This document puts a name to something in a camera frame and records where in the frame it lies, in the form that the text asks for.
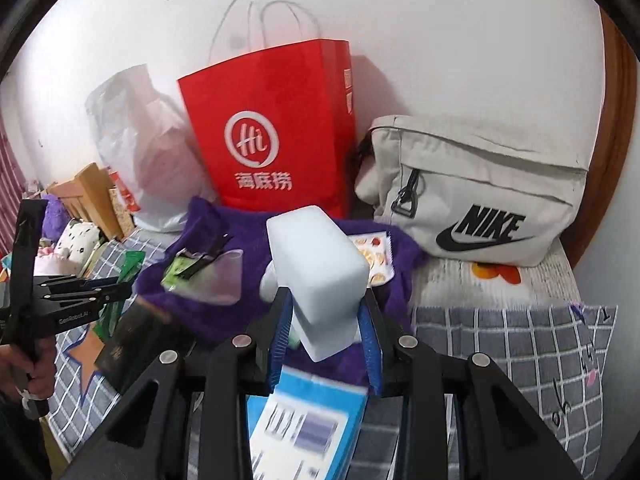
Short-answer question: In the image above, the white spotted plush toy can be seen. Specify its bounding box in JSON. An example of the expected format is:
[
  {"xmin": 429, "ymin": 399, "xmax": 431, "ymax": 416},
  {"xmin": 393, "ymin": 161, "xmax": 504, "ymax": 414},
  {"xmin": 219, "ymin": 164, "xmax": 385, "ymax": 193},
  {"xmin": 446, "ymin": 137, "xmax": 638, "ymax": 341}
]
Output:
[{"xmin": 52, "ymin": 218, "xmax": 104, "ymax": 274}]

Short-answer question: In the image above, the wooden headboard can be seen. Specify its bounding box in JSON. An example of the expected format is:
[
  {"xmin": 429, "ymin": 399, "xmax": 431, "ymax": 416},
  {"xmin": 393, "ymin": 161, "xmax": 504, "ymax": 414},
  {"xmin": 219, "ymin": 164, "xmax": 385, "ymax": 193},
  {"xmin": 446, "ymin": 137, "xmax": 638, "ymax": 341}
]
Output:
[{"xmin": 47, "ymin": 162, "xmax": 134, "ymax": 241}]

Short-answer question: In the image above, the blue and white box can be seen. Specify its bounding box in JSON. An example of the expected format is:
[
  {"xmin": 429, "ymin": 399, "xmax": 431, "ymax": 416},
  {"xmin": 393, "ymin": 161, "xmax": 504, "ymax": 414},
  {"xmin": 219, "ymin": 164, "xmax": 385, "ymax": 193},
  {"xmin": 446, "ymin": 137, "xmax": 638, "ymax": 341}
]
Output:
[{"xmin": 247, "ymin": 367, "xmax": 369, "ymax": 480}]

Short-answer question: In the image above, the red striped curtain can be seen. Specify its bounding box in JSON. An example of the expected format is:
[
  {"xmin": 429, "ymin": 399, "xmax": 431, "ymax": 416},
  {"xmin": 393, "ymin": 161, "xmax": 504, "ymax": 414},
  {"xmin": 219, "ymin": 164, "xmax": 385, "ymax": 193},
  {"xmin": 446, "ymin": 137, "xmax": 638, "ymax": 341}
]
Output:
[{"xmin": 0, "ymin": 112, "xmax": 27, "ymax": 202}]

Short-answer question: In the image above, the grey grid blanket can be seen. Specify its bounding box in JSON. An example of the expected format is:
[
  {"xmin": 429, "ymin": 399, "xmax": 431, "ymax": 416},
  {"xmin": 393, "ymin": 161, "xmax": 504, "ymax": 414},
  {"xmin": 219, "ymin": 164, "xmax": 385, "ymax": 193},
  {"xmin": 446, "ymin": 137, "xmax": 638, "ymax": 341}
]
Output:
[{"xmin": 47, "ymin": 232, "xmax": 619, "ymax": 480}]

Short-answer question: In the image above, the dark green foil packet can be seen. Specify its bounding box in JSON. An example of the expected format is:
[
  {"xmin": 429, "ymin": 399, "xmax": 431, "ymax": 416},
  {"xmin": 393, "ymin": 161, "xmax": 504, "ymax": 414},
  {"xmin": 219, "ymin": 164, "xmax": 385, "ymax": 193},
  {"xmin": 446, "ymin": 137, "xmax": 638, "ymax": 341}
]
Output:
[{"xmin": 97, "ymin": 250, "xmax": 146, "ymax": 344}]

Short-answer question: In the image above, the red printed box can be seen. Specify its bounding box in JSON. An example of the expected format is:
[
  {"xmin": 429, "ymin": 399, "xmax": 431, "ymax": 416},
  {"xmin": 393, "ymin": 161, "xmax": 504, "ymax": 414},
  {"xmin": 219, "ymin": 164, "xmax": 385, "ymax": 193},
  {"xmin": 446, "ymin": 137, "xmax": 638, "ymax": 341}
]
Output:
[{"xmin": 107, "ymin": 170, "xmax": 141, "ymax": 214}]

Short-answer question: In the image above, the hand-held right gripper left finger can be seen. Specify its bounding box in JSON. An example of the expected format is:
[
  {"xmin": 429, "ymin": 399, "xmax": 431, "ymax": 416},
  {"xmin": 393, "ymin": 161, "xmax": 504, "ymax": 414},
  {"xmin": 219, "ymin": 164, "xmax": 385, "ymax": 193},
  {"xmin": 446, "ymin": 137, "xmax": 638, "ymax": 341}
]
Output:
[{"xmin": 60, "ymin": 286, "xmax": 296, "ymax": 480}]

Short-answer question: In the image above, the person's left forearm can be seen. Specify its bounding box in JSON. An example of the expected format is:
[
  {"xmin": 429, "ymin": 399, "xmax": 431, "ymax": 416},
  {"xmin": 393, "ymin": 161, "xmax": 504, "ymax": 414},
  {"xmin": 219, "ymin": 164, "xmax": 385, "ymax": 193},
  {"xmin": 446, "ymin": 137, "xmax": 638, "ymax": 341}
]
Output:
[{"xmin": 0, "ymin": 394, "xmax": 53, "ymax": 480}]

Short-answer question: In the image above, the white round object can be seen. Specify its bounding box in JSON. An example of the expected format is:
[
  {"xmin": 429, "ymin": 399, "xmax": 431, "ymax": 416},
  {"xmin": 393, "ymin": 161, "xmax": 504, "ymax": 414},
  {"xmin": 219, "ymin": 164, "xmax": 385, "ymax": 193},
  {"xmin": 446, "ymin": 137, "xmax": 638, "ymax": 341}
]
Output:
[{"xmin": 258, "ymin": 259, "xmax": 282, "ymax": 304}]

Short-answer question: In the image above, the white printed packet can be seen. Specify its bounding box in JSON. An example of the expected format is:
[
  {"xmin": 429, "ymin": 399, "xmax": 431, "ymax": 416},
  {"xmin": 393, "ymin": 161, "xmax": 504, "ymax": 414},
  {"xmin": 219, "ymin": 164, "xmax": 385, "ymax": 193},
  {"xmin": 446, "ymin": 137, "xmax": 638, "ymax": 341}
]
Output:
[{"xmin": 345, "ymin": 230, "xmax": 396, "ymax": 289}]

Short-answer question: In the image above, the purple fleece cloth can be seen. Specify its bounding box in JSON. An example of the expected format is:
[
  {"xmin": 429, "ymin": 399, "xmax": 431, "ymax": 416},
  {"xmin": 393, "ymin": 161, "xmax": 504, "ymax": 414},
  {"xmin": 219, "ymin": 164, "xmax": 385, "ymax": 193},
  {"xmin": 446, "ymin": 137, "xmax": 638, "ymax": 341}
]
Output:
[{"xmin": 137, "ymin": 196, "xmax": 426, "ymax": 387}]

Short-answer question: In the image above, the glossy black box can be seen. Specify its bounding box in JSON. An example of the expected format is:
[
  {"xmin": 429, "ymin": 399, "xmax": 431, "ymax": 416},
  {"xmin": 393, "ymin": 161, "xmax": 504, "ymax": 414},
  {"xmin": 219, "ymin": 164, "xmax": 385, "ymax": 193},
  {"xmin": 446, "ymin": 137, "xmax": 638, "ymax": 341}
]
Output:
[{"xmin": 94, "ymin": 302, "xmax": 194, "ymax": 394}]

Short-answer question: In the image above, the red paper bag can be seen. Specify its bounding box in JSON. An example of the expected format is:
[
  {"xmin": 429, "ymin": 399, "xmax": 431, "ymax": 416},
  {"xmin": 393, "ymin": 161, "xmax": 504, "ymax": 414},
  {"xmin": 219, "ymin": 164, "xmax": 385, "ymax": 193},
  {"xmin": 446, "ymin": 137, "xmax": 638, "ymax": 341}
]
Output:
[{"xmin": 177, "ymin": 0, "xmax": 357, "ymax": 219}]

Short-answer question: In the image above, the pink plush toy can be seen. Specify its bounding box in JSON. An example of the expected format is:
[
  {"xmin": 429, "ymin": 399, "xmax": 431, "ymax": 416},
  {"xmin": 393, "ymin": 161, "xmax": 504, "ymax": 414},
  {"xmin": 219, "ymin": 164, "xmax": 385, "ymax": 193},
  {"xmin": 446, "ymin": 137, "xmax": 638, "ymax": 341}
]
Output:
[{"xmin": 34, "ymin": 245, "xmax": 59, "ymax": 274}]

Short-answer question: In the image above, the clear zip pouch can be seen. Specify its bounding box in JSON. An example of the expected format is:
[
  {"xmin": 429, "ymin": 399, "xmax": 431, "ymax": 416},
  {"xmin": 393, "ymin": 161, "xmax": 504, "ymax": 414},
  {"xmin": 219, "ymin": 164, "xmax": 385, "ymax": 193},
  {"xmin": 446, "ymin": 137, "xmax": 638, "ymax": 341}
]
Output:
[{"xmin": 160, "ymin": 247, "xmax": 245, "ymax": 306}]

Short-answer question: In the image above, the person's left hand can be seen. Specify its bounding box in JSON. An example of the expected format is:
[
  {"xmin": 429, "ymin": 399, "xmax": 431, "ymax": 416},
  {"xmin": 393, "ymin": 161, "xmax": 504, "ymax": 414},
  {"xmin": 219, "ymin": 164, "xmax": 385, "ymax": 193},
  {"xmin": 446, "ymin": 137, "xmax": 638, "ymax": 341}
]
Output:
[{"xmin": 0, "ymin": 336, "xmax": 58, "ymax": 402}]

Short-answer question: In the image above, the beige sling bag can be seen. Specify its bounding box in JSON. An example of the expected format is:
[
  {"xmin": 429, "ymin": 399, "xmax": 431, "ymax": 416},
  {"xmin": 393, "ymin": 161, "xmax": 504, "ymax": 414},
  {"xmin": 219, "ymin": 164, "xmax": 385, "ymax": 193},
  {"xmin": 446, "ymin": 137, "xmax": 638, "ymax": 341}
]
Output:
[{"xmin": 354, "ymin": 114, "xmax": 594, "ymax": 267}]

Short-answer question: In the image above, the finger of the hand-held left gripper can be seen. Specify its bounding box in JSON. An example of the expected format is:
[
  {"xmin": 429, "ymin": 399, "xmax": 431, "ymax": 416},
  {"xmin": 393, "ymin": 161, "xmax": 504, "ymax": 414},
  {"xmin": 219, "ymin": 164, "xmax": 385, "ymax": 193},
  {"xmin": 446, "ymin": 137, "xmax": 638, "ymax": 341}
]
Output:
[
  {"xmin": 34, "ymin": 274, "xmax": 122, "ymax": 293},
  {"xmin": 42, "ymin": 282, "xmax": 136, "ymax": 307}
]

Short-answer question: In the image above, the black strap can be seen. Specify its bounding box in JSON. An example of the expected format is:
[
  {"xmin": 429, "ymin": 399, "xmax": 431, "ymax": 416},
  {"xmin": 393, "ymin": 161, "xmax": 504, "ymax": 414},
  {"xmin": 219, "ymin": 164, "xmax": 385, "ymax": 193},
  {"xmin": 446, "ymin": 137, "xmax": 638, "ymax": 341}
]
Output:
[{"xmin": 172, "ymin": 232, "xmax": 234, "ymax": 282}]

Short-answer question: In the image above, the white quilt with orange print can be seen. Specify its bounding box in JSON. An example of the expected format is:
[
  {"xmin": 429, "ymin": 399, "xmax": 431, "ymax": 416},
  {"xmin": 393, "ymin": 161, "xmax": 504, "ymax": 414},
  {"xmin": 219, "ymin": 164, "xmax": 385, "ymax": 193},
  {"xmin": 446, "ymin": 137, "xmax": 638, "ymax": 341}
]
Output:
[{"xmin": 407, "ymin": 247, "xmax": 581, "ymax": 312}]

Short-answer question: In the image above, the purple plush toy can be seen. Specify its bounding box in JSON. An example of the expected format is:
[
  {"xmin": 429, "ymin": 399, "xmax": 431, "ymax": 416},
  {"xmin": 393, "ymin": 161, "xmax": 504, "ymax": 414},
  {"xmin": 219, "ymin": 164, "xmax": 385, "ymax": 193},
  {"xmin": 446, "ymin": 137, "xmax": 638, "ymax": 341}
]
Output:
[{"xmin": 42, "ymin": 195, "xmax": 66, "ymax": 239}]

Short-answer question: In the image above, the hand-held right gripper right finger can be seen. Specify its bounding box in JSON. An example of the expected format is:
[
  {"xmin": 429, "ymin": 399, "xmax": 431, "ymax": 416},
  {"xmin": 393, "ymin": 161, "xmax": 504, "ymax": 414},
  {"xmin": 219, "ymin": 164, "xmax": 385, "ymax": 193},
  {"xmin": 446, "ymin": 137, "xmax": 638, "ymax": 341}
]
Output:
[{"xmin": 359, "ymin": 289, "xmax": 583, "ymax": 480}]

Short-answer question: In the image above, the white plastic bag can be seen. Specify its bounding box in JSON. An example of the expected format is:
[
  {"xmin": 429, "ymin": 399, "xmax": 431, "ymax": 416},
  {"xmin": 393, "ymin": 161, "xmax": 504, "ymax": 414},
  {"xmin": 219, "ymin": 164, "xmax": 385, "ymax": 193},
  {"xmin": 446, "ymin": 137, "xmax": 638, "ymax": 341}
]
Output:
[{"xmin": 84, "ymin": 63, "xmax": 219, "ymax": 234}]

